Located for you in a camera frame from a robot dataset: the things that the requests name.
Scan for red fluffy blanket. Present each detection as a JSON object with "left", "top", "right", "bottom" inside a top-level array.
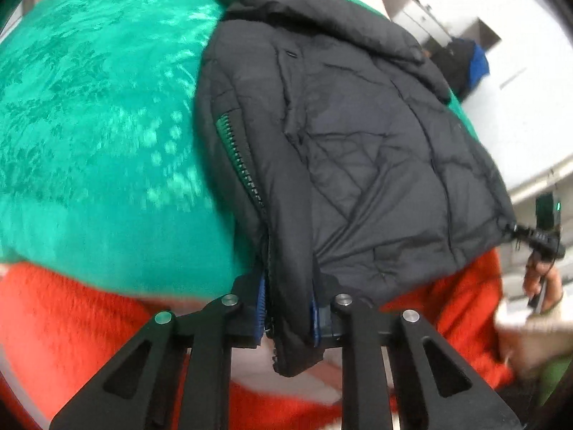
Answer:
[{"left": 0, "top": 251, "right": 513, "bottom": 430}]

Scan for white desk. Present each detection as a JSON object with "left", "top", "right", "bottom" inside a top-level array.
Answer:
[{"left": 380, "top": 0, "right": 453, "bottom": 50}]

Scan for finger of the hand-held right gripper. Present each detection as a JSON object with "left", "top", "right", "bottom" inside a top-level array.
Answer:
[{"left": 515, "top": 228, "right": 565, "bottom": 258}]

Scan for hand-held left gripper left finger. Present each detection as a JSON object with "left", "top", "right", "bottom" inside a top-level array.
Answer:
[{"left": 49, "top": 275, "right": 269, "bottom": 430}]

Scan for person's right forearm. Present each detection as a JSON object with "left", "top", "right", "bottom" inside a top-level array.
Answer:
[{"left": 495, "top": 296, "right": 569, "bottom": 372}]

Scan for white wardrobe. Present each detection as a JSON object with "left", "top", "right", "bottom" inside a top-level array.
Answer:
[{"left": 448, "top": 0, "right": 573, "bottom": 202}]

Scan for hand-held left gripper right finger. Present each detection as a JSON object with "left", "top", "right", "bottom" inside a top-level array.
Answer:
[{"left": 311, "top": 278, "right": 522, "bottom": 430}]

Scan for blue garment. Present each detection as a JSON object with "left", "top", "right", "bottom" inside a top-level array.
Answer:
[{"left": 468, "top": 44, "right": 491, "bottom": 88}]

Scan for person's right hand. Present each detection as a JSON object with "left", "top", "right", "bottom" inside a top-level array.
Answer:
[{"left": 523, "top": 253, "right": 564, "bottom": 314}]

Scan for green bed blanket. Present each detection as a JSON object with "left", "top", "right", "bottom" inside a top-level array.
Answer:
[{"left": 0, "top": 0, "right": 475, "bottom": 301}]

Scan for black puffer jacket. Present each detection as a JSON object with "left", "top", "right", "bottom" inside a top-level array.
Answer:
[{"left": 194, "top": 0, "right": 515, "bottom": 377}]

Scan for person's green trousers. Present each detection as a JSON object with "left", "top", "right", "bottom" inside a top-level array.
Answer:
[{"left": 535, "top": 358, "right": 569, "bottom": 408}]

